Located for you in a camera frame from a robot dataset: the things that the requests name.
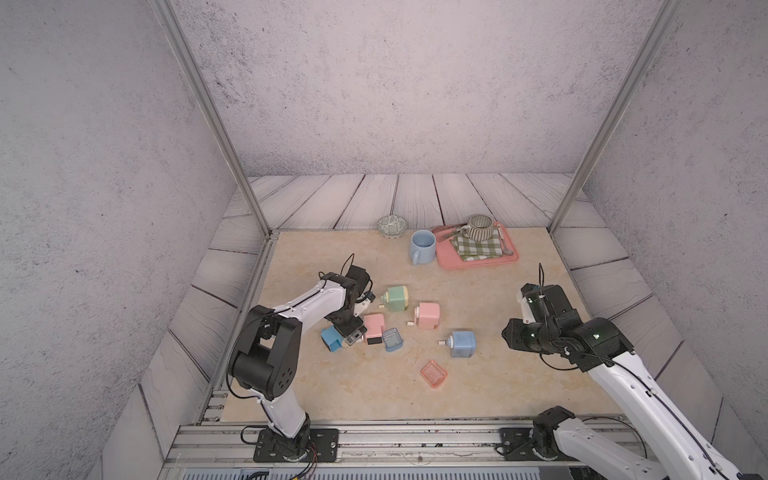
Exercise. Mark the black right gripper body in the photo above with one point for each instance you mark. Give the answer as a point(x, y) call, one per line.
point(530, 337)

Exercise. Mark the striped ceramic cup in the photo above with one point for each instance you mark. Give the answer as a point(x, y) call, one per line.
point(478, 228)

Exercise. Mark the pink pencil sharpener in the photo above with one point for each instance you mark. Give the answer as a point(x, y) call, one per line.
point(427, 316)
point(375, 327)

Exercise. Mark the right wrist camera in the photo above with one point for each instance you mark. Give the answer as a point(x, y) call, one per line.
point(538, 303)

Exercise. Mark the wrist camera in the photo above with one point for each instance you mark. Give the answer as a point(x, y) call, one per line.
point(538, 303)
point(361, 293)

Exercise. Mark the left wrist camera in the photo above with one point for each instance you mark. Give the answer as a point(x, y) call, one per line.
point(361, 293)

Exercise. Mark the green yellow pencil sharpener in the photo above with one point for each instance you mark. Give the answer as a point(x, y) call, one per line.
point(395, 299)

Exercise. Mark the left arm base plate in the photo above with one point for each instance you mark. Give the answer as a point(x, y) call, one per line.
point(316, 444)

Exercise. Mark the red transparent tray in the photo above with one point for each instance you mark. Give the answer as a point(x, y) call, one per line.
point(433, 374)

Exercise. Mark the green checkered cloth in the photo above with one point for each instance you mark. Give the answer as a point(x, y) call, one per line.
point(470, 251)

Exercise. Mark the pink serving tray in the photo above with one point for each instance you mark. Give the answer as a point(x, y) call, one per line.
point(455, 251)

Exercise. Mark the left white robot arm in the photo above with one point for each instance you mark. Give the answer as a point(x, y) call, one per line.
point(264, 358)

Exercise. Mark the blue transparent tray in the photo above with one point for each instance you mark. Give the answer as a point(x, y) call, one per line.
point(392, 340)

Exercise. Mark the patterned ceramic bowl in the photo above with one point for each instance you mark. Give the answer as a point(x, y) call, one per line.
point(392, 226)

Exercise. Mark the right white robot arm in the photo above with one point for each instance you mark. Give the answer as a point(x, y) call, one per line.
point(599, 349)

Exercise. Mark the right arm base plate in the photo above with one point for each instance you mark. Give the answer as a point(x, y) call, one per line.
point(529, 444)

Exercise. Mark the light blue mug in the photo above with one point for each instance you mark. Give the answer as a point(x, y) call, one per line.
point(422, 248)

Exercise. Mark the blue pencil sharpener round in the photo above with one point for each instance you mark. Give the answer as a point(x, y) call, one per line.
point(332, 339)

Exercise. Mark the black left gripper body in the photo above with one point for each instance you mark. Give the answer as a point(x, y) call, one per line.
point(349, 325)

